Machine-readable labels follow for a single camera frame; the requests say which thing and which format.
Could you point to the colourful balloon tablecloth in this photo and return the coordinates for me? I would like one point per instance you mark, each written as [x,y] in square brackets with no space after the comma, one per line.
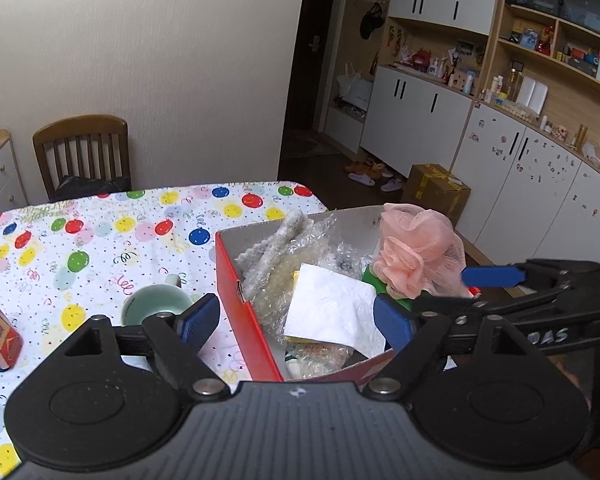
[62,263]

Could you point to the brown cardboard carton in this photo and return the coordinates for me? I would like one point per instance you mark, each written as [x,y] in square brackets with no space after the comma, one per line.
[430,186]

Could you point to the white tissue paper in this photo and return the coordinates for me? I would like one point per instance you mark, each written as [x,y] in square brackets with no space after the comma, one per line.
[330,307]

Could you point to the dark wooden chair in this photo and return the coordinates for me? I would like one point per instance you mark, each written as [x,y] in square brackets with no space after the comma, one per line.
[91,146]

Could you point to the black bag on chair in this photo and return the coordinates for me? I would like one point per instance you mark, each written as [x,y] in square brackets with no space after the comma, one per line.
[72,187]

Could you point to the pink mesh bath sponge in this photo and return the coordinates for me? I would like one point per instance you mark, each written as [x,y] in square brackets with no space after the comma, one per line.
[419,251]

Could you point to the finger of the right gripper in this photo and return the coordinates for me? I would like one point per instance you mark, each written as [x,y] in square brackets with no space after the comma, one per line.
[449,305]
[535,275]

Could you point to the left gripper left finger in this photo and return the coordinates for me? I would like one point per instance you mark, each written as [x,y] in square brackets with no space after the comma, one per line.
[175,341]

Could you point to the white cupboard unit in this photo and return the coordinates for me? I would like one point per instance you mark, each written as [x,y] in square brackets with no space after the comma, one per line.
[504,94]

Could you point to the clear bubble wrap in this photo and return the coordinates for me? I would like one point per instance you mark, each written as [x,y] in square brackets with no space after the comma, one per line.
[323,246]

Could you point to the grey fluffy cloth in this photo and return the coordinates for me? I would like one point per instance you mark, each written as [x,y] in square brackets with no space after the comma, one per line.
[258,261]

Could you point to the green ceramic mug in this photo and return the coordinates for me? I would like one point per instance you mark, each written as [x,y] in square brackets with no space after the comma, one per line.
[150,300]

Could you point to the red white cardboard box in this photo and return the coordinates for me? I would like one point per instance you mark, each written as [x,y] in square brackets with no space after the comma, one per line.
[264,358]

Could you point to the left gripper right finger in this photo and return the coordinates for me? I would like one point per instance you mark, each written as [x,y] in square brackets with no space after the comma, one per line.
[417,341]

